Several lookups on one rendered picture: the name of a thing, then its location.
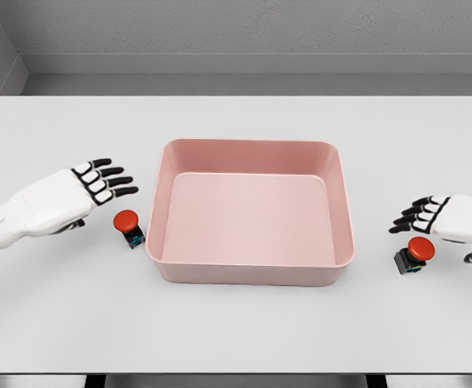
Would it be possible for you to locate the pink rectangular basket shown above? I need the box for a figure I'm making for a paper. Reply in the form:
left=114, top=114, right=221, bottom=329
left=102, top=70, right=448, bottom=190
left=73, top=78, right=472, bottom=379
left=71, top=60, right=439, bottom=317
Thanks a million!
left=145, top=137, right=356, bottom=288

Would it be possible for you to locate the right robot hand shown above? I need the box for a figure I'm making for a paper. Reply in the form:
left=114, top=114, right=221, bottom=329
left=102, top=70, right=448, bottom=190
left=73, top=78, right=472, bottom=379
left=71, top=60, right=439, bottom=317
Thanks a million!
left=388, top=194, right=472, bottom=264

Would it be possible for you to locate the red button industrial switch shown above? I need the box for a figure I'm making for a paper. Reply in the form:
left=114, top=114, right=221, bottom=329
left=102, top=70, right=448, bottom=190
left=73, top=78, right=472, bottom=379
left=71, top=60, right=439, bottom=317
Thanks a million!
left=112, top=209, right=146, bottom=250
left=394, top=236, right=436, bottom=276

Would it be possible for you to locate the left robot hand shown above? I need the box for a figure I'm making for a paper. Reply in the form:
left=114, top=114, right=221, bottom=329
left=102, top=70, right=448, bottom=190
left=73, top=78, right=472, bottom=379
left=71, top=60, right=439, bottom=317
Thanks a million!
left=10, top=158, right=140, bottom=236

